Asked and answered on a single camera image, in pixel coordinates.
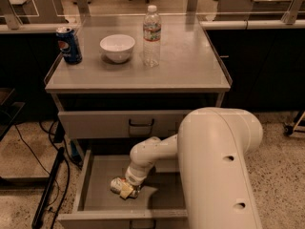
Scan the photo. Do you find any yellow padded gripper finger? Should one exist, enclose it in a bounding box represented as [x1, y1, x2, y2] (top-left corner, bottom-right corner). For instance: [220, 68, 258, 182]
[120, 182, 133, 199]

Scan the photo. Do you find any wheeled robot base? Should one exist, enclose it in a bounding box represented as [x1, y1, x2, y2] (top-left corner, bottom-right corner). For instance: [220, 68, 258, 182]
[284, 110, 305, 136]

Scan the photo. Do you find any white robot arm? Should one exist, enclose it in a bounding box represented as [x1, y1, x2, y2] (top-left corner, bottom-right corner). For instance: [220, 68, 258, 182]
[125, 107, 263, 229]

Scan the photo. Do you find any open grey middle drawer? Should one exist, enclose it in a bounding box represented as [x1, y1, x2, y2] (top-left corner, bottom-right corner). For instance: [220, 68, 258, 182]
[58, 150, 189, 229]

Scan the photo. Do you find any closed grey top drawer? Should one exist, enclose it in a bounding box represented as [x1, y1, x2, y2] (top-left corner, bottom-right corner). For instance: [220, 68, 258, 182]
[58, 110, 190, 139]

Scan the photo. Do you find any grey drawer cabinet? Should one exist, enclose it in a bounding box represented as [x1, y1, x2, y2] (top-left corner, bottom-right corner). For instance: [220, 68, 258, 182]
[43, 13, 233, 229]

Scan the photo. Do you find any blue pepsi can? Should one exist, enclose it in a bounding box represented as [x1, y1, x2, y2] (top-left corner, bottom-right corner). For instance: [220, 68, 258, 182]
[56, 27, 82, 64]

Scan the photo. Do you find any black bar on floor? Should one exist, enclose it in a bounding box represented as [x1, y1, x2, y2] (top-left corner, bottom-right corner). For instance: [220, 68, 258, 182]
[31, 147, 64, 229]

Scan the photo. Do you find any white ceramic bowl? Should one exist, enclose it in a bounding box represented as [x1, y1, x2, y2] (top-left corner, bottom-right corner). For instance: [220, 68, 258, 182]
[100, 34, 135, 63]

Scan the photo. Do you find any dark shelf at left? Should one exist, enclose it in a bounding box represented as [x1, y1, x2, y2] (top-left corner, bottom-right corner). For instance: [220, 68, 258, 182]
[0, 88, 25, 141]

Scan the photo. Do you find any clear plastic water bottle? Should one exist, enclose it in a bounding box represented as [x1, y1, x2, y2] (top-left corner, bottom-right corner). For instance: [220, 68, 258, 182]
[143, 5, 161, 67]

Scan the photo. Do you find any black floor cable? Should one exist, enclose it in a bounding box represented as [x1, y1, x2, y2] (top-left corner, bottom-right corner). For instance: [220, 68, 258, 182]
[12, 117, 84, 229]

